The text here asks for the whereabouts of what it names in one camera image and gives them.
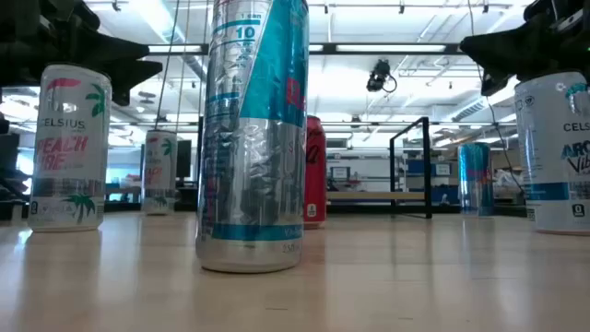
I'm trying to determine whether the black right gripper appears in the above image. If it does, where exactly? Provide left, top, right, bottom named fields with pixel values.
left=460, top=0, right=590, bottom=98

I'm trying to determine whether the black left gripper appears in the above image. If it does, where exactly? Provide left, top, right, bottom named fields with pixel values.
left=0, top=0, right=164, bottom=107

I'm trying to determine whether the white Celsius Peach Vibe can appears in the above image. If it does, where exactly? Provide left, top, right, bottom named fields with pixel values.
left=27, top=63, right=112, bottom=233
left=141, top=128, right=179, bottom=217

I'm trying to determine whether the white Celsius Arctic Vibe can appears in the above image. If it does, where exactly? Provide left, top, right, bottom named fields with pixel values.
left=513, top=71, right=590, bottom=236

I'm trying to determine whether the silver blue Red Bull can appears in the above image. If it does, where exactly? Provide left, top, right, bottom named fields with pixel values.
left=195, top=0, right=310, bottom=274
left=457, top=141, right=494, bottom=218

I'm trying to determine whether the red Coca-Cola can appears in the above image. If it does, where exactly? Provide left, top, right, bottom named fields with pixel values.
left=303, top=114, right=327, bottom=231

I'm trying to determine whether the black background monitor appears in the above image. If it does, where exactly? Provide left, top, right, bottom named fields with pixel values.
left=176, top=139, right=193, bottom=180

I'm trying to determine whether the cluttered background workbench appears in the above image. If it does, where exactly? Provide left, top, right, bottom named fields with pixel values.
left=490, top=149, right=529, bottom=207

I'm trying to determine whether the blue background cabinet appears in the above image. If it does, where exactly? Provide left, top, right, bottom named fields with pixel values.
left=405, top=159, right=460, bottom=204

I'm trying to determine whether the black office chair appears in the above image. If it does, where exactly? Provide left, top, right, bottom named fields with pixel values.
left=0, top=168, right=32, bottom=207

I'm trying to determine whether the thin black hanging cable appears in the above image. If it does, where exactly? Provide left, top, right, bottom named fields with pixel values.
left=153, top=0, right=182, bottom=130

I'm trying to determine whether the black overhead frame beam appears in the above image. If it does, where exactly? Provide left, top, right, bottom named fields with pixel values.
left=147, top=41, right=464, bottom=56

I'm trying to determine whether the hanging cable with yellow knot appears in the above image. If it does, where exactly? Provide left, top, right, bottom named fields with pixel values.
left=466, top=0, right=526, bottom=193

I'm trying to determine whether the black overhead camera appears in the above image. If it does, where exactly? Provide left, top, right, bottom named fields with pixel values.
left=366, top=58, right=398, bottom=94

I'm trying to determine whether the black aluminium table frame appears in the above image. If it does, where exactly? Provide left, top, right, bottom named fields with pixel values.
left=0, top=200, right=529, bottom=219

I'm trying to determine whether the black frame wooden shelf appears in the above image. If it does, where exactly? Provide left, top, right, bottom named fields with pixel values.
left=196, top=114, right=433, bottom=220

